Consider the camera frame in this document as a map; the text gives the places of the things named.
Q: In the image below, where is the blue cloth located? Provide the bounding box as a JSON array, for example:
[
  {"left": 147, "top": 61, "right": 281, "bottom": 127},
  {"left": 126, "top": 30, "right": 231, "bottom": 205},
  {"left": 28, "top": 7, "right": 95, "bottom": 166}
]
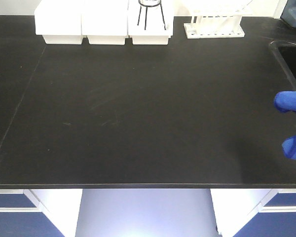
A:
[{"left": 273, "top": 90, "right": 296, "bottom": 162}]

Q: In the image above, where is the white bin right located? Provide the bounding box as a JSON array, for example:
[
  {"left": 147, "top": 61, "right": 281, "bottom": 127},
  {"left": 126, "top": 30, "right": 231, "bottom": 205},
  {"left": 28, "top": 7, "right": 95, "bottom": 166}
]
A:
[{"left": 128, "top": 0, "right": 174, "bottom": 45}]

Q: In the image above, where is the white bin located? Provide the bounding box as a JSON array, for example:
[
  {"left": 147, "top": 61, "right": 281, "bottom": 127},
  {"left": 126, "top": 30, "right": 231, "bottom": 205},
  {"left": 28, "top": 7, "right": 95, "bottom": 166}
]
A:
[
  {"left": 81, "top": 0, "right": 129, "bottom": 45},
  {"left": 34, "top": 0, "right": 83, "bottom": 44},
  {"left": 128, "top": 0, "right": 174, "bottom": 45}
]

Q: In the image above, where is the white bin middle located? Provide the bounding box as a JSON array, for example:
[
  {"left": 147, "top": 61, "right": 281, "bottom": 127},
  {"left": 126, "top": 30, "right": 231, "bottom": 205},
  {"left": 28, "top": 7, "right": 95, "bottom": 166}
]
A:
[{"left": 81, "top": 0, "right": 129, "bottom": 45}]

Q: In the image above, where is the white test tube rack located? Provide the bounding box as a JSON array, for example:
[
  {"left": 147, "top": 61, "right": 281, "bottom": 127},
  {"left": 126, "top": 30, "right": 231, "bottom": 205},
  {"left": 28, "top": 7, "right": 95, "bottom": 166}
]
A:
[{"left": 184, "top": 0, "right": 252, "bottom": 39}]

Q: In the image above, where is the white bin left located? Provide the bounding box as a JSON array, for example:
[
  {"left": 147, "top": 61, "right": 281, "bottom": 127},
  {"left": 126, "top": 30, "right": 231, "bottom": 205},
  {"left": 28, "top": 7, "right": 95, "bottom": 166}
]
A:
[{"left": 34, "top": 0, "right": 83, "bottom": 44}]

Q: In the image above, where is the black sink basin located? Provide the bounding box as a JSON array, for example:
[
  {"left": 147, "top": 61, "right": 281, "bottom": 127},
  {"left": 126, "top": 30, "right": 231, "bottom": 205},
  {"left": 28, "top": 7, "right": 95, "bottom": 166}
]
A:
[{"left": 269, "top": 40, "right": 296, "bottom": 90}]

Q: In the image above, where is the blue left cabinet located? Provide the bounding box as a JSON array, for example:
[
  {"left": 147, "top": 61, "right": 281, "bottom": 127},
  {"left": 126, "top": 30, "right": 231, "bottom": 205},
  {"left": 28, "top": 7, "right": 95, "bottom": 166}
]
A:
[{"left": 0, "top": 189, "right": 82, "bottom": 237}]

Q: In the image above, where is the blue-grey container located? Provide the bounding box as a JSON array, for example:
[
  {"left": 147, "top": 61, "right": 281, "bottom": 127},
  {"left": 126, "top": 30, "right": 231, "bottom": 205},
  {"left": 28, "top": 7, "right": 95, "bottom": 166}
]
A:
[{"left": 280, "top": 0, "right": 296, "bottom": 28}]

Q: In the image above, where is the black wire tripod stand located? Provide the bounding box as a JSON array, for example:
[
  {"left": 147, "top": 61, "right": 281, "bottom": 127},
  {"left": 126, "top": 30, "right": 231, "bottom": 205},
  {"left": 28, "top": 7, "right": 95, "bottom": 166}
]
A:
[{"left": 136, "top": 0, "right": 169, "bottom": 31}]

